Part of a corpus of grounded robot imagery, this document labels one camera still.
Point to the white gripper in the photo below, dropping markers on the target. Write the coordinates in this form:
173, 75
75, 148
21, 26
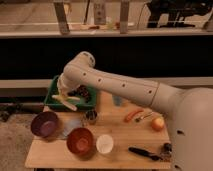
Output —
65, 86

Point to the yellow banana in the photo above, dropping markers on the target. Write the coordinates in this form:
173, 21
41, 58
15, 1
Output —
65, 101

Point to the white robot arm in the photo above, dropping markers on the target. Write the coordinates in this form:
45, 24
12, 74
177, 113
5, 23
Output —
190, 109

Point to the green plastic tray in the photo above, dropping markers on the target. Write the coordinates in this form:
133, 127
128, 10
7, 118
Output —
81, 105

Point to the dark grapes bunch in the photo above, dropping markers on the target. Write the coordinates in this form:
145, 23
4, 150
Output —
83, 91

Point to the metal cup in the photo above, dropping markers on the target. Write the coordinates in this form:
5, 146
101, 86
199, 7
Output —
91, 116

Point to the purple bowl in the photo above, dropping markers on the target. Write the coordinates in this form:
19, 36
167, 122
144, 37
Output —
44, 124

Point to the light blue cup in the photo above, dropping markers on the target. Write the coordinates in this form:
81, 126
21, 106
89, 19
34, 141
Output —
117, 100

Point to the orange bowl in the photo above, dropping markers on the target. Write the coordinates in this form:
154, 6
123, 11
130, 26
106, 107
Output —
80, 141

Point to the white cup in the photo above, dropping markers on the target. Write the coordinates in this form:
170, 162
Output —
104, 144

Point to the orange carrot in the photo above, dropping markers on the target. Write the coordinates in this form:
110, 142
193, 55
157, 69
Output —
129, 116

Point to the metal fork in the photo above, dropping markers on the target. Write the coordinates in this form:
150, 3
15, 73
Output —
143, 117

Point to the dark small object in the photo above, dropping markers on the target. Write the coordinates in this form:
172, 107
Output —
167, 151

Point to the black handled tool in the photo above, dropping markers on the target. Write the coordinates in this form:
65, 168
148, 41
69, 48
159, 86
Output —
144, 153

